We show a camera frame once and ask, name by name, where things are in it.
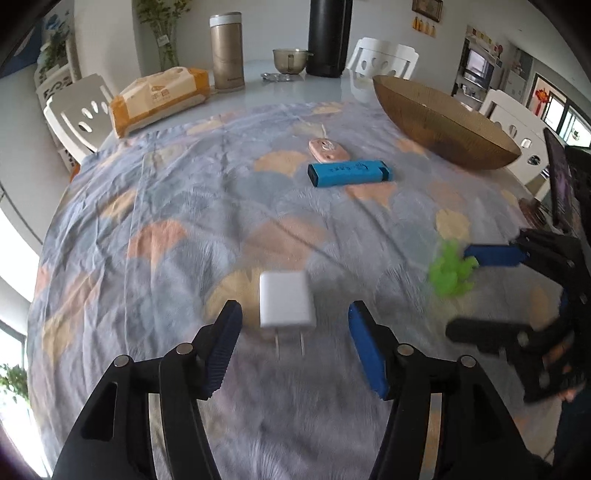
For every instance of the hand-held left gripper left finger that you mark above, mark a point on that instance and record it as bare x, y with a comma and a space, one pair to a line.
226, 341

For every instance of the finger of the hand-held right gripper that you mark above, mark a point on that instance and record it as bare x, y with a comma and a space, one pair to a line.
489, 334
494, 255

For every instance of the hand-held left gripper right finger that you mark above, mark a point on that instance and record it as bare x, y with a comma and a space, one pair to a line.
367, 350

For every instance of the green translucent toy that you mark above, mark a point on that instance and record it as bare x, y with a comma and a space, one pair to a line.
450, 272

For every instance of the white wall charger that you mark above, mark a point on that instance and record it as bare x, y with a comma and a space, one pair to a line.
286, 300

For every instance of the amber ribbed glass bowl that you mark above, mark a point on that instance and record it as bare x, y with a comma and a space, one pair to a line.
443, 127

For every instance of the brown round coaster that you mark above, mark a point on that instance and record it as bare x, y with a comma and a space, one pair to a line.
534, 211

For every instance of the black standing phone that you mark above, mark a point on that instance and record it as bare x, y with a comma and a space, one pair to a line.
558, 180

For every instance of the white plastic chair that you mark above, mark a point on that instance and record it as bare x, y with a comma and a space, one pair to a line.
383, 55
521, 124
78, 115

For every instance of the leaf-print grey cloth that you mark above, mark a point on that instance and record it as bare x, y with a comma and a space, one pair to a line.
161, 221

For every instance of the red hanging ornament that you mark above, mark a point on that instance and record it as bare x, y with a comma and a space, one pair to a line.
541, 99

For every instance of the blue rectangular lighter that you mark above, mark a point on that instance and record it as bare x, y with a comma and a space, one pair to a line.
348, 173

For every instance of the white cabinet with television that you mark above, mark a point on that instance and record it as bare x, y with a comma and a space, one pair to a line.
480, 64

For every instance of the pink oval gadget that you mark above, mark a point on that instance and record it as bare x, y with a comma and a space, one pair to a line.
325, 148

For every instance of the green potted plant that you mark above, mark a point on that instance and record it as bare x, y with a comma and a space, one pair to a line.
13, 383

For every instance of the framed picture with tassels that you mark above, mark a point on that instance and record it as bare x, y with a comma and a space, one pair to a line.
427, 11

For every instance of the orange tissue pack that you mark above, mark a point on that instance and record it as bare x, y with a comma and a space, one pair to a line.
157, 97

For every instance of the small shiny metal item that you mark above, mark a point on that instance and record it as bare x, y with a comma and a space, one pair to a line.
276, 77

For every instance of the black thermos bottle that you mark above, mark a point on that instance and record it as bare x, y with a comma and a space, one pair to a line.
328, 37

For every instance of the smoky glass cup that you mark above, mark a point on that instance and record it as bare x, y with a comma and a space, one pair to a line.
288, 61

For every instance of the gold thermos bottle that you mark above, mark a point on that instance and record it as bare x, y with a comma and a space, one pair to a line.
227, 55

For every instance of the glass vase with flowers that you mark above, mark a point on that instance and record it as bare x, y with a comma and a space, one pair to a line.
166, 41

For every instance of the white openwork shelf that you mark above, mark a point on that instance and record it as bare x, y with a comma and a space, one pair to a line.
55, 64

